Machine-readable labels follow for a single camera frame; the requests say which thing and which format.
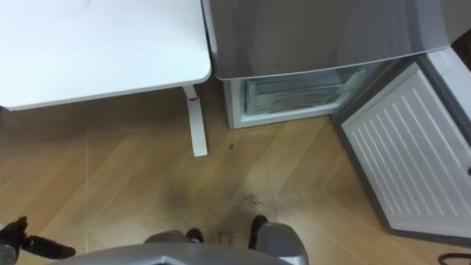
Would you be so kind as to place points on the grey fridge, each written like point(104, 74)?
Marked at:
point(312, 37)

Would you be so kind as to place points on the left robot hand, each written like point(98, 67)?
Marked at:
point(35, 243)

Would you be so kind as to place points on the open fridge freezer door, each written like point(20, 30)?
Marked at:
point(412, 147)

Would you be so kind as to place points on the robot body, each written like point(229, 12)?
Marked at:
point(165, 255)

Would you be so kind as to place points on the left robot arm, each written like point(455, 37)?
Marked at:
point(6, 254)

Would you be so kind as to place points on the white desk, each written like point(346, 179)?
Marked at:
point(95, 48)

